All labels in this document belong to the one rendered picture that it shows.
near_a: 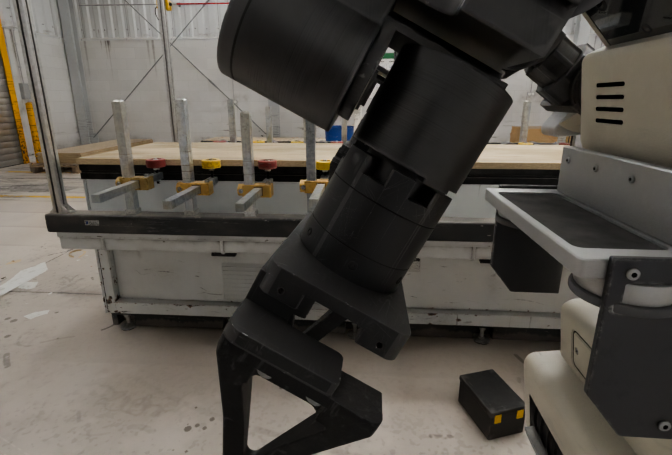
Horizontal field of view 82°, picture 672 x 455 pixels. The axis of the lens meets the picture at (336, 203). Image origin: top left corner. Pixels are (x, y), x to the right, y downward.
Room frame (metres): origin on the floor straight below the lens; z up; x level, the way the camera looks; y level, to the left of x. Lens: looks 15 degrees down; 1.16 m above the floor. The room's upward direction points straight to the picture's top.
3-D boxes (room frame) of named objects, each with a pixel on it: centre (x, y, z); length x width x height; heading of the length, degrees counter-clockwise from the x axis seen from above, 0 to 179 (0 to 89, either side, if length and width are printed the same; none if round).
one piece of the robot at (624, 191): (0.39, -0.27, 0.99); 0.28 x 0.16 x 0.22; 175
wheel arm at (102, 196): (1.50, 0.81, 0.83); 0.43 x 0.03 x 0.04; 176
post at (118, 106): (1.55, 0.84, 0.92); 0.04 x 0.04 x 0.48; 86
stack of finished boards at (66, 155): (7.57, 4.52, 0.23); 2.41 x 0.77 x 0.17; 178
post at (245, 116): (1.52, 0.35, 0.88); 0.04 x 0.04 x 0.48; 86
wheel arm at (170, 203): (1.48, 0.56, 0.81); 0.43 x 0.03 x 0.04; 176
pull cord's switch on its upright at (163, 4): (2.68, 1.08, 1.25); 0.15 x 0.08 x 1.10; 86
